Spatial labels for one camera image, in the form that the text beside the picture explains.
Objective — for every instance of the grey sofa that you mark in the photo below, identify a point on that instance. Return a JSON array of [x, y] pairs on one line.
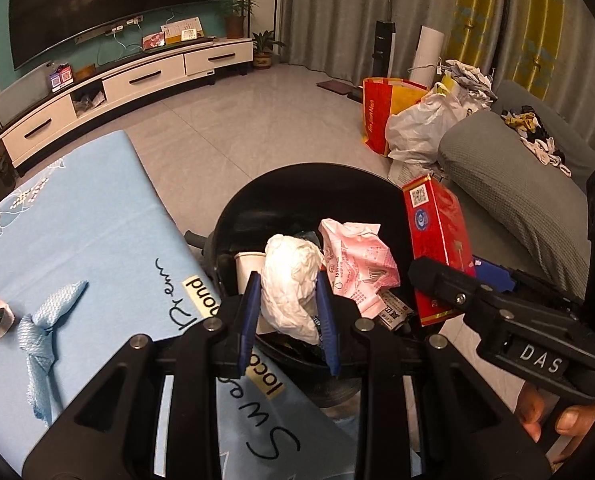
[[517, 190]]

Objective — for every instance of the white desk calendar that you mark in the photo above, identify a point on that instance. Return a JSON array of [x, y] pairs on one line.
[[182, 30]]

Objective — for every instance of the white plastic bag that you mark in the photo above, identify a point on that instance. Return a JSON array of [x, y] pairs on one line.
[[417, 125]]

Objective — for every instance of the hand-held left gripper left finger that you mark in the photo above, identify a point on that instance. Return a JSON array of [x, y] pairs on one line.
[[250, 320]]

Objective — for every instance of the red and yellow shopping bag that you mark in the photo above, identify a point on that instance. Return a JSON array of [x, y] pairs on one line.
[[375, 110]]

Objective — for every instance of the red cardboard box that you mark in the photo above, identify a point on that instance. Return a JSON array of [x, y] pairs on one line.
[[437, 225]]

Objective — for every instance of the large black television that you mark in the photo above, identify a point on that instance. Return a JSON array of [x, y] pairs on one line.
[[102, 0]]

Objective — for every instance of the upright vacuum cleaner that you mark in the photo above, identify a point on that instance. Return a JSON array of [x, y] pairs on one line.
[[383, 40]]

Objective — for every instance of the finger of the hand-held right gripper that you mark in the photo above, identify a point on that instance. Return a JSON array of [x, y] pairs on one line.
[[452, 290], [497, 272]]

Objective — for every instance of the small potted plant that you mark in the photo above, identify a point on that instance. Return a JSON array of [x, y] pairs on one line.
[[265, 50]]

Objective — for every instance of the tall potted plant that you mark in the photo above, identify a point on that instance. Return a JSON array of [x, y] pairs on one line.
[[236, 15]]

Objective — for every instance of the white paper roll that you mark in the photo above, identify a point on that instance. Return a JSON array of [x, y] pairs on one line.
[[427, 50]]

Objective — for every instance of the light blue cloth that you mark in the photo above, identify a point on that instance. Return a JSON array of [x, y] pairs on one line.
[[40, 350]]

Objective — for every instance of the black trash bin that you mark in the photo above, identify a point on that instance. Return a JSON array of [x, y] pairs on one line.
[[297, 195]]

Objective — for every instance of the white television cabinet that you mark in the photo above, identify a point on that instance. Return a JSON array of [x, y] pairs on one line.
[[142, 77]]

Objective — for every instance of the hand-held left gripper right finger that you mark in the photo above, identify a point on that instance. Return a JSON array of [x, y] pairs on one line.
[[330, 330]]

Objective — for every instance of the white tissue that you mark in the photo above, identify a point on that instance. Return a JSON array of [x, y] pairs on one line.
[[290, 280]]

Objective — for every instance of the red framed picture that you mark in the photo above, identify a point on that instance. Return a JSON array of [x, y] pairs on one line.
[[153, 41]]

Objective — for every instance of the pile of socks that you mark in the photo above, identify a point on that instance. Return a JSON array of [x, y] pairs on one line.
[[537, 135]]

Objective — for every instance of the white paper cup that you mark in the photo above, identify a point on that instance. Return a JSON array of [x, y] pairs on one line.
[[250, 265]]

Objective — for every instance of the person's right hand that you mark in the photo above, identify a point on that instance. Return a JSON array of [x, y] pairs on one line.
[[577, 417]]

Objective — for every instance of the dark floor mat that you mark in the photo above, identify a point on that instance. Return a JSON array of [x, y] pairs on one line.
[[337, 86]]

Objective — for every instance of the grey and white clothes pile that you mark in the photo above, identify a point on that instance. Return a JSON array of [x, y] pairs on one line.
[[470, 77]]

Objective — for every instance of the yellow patterned curtain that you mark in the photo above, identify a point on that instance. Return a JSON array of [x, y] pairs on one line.
[[477, 0]]

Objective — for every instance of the light blue tablecloth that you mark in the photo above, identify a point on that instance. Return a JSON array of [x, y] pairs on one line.
[[102, 220]]

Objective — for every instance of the grey curtain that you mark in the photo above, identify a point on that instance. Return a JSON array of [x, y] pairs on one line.
[[327, 10]]

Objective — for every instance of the pink plastic bag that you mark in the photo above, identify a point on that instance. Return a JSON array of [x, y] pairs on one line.
[[357, 265]]

